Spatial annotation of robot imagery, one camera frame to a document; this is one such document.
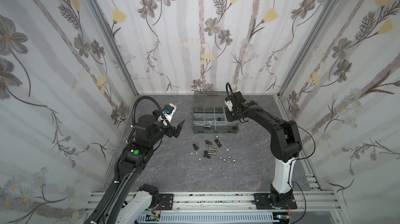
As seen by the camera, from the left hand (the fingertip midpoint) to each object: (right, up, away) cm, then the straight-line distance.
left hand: (175, 114), depth 69 cm
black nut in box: (+24, -5, +35) cm, 43 cm away
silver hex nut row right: (+30, -28, +17) cm, 44 cm away
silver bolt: (+15, -9, +32) cm, 36 cm away
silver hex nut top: (+21, -15, +26) cm, 37 cm away
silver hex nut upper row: (+25, -27, +17) cm, 41 cm away
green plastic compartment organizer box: (+17, -2, +35) cm, 39 cm away
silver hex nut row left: (+23, -26, +18) cm, 39 cm away
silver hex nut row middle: (+28, -26, +19) cm, 42 cm away
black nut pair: (+16, -19, +26) cm, 36 cm away
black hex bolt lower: (+14, -24, +19) cm, 34 cm away
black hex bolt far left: (+8, -22, +23) cm, 33 cm away
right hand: (+30, 0, +26) cm, 40 cm away
